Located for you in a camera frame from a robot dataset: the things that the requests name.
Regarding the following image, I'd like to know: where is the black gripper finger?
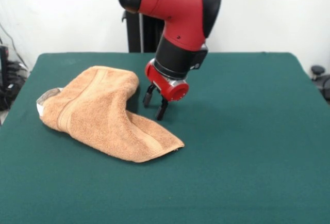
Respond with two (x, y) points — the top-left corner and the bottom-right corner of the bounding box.
(155, 97), (170, 121)
(142, 84), (157, 108)

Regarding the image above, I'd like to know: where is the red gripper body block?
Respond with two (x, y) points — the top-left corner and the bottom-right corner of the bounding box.
(144, 62), (190, 103)

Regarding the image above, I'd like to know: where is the tan terry towel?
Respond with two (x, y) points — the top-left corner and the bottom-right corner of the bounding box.
(36, 65), (186, 163)

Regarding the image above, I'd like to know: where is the dark green table cloth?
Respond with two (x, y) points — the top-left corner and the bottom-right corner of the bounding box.
(0, 51), (330, 224)

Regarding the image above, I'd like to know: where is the black equipment pile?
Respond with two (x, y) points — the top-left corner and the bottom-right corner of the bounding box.
(0, 44), (29, 111)

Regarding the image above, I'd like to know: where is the grey caster leg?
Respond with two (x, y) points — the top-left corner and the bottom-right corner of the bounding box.
(310, 65), (330, 90)

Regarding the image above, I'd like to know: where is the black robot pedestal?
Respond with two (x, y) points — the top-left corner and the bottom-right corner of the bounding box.
(121, 9), (166, 53)

